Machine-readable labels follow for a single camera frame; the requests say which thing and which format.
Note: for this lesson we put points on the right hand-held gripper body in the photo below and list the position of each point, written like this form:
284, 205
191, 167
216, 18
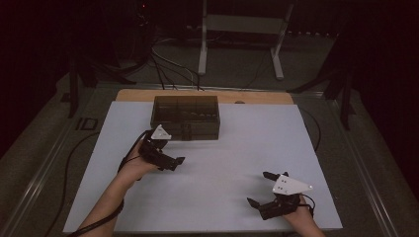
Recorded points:
289, 186

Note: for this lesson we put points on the wooden table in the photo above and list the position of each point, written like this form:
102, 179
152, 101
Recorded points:
138, 95

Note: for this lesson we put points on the white board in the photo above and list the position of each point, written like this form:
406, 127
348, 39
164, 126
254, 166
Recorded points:
247, 148

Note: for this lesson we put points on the white power strip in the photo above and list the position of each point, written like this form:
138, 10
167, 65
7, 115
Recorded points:
313, 33

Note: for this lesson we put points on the black tripod stand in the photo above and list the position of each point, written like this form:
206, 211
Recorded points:
73, 92
345, 98

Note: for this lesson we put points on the white metal stand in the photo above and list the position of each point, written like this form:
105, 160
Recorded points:
203, 49

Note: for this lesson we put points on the metal floor rail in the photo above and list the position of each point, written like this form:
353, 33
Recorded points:
36, 187
362, 168

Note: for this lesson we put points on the translucent box drawer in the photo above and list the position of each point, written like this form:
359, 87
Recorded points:
204, 137

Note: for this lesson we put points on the person's left hand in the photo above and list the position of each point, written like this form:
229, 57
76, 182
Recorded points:
135, 169

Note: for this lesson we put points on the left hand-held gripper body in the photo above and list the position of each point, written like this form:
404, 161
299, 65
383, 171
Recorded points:
160, 133

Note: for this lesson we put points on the person's right hand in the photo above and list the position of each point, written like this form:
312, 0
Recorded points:
299, 217

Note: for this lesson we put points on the dark translucent drawer box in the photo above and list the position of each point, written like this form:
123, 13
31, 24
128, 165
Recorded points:
184, 108

